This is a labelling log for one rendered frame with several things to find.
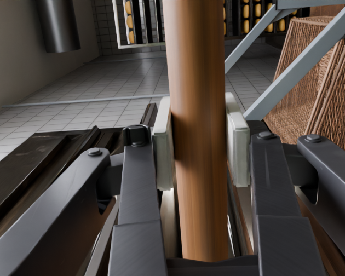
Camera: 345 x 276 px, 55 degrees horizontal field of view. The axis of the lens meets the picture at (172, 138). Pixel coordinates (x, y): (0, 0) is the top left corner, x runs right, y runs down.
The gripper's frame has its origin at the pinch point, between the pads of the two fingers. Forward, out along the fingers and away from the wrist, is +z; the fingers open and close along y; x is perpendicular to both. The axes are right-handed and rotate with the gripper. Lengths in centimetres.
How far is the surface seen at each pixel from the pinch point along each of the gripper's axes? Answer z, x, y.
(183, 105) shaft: -1.0, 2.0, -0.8
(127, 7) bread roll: 265, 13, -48
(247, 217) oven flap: 68, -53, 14
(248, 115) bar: 36.0, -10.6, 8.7
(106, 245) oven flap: 37, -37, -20
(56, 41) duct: 286, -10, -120
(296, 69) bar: 35.9, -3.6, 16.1
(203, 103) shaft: -1.2, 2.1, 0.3
